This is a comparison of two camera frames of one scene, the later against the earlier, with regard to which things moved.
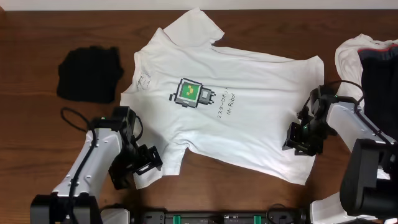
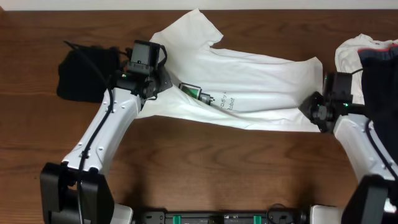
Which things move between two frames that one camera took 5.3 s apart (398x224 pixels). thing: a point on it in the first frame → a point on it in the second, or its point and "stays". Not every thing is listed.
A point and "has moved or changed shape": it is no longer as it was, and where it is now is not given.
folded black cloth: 89,74 stays
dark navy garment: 379,81 stays
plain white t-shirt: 348,63 stays
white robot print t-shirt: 217,106 has moved or changed shape
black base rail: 272,217 stays
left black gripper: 148,160 → 162,81
